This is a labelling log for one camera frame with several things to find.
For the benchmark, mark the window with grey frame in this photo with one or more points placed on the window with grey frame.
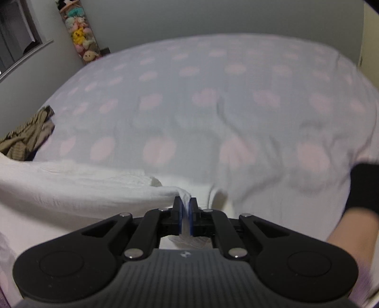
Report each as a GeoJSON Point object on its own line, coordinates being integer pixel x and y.
{"type": "Point", "coordinates": [14, 32]}

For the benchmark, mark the hanging net of plush toys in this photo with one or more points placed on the hanging net of plush toys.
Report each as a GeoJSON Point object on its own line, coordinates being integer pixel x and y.
{"type": "Point", "coordinates": [80, 32]}

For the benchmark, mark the cream door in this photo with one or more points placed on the cream door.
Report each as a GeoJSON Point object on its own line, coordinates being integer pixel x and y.
{"type": "Point", "coordinates": [371, 38]}

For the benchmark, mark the person's forearm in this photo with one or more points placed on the person's forearm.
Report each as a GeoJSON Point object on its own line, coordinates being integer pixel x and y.
{"type": "Point", "coordinates": [355, 231]}

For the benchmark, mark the olive plaid garment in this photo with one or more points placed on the olive plaid garment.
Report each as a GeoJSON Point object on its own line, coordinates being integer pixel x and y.
{"type": "Point", "coordinates": [26, 139]}

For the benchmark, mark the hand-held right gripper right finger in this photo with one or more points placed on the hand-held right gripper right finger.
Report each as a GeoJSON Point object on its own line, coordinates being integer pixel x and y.
{"type": "Point", "coordinates": [191, 218]}

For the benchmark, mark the white garment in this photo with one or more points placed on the white garment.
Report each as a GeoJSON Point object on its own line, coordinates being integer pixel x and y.
{"type": "Point", "coordinates": [88, 189]}

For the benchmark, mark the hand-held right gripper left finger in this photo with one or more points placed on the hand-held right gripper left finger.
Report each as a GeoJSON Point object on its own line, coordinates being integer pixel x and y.
{"type": "Point", "coordinates": [178, 218]}

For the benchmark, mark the black wristband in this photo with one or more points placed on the black wristband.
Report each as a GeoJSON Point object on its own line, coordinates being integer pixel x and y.
{"type": "Point", "coordinates": [365, 186]}

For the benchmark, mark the pink dotted light blue blanket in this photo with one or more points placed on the pink dotted light blue blanket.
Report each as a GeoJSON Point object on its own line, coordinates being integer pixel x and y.
{"type": "Point", "coordinates": [207, 97]}

